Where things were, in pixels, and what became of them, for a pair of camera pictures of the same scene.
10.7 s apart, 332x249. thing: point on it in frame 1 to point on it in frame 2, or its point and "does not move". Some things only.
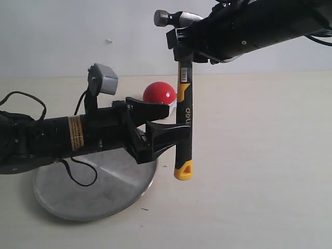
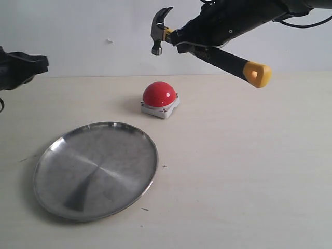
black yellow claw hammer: (183, 165) to (259, 74)
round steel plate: (93, 187) does not move
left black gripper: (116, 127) to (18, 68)
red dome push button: (161, 92) does not move
